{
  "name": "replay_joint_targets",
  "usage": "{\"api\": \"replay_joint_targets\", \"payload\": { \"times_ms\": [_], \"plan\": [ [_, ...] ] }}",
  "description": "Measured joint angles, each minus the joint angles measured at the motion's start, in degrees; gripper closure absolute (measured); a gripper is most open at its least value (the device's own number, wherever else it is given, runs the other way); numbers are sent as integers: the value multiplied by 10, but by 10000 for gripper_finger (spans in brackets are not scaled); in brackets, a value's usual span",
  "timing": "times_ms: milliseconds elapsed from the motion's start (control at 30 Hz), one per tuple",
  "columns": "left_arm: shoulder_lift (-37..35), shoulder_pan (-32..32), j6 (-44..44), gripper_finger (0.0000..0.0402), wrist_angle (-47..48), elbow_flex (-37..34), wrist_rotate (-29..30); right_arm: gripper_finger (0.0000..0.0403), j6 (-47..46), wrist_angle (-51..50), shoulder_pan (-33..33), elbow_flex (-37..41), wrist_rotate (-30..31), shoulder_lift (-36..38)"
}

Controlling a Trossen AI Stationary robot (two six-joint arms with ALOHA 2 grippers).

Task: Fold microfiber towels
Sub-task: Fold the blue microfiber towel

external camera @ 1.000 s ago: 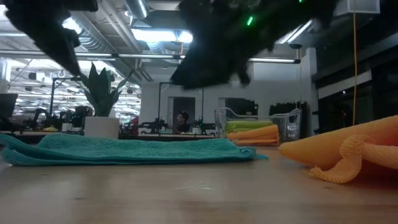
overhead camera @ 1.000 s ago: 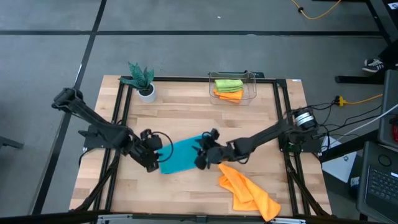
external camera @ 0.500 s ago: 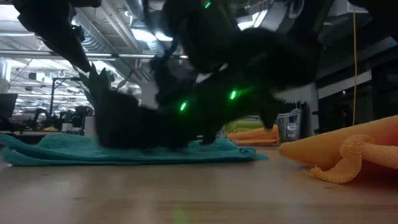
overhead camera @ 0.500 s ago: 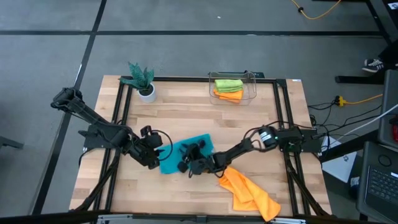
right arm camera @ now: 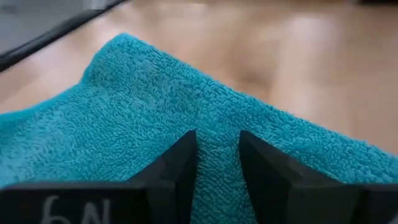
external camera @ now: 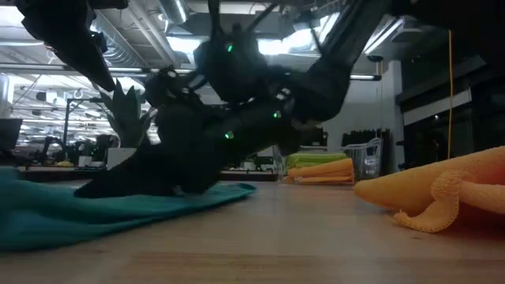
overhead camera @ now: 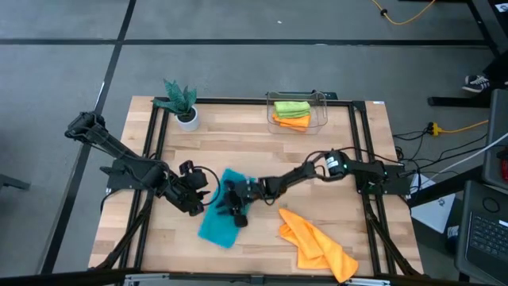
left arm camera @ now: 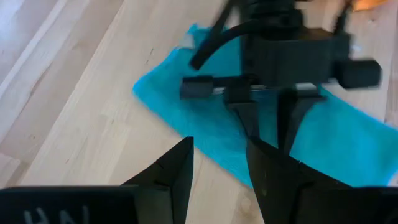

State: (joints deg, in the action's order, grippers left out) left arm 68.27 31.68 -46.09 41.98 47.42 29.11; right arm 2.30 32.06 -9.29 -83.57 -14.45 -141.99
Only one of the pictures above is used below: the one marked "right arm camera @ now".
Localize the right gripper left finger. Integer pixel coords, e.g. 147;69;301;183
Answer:
127;129;198;224

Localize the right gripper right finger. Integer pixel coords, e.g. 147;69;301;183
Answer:
238;129;363;224

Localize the black aluminium table frame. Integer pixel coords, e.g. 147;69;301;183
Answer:
0;0;125;73

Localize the teal microfiber towel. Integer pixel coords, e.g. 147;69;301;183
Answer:
0;32;398;224

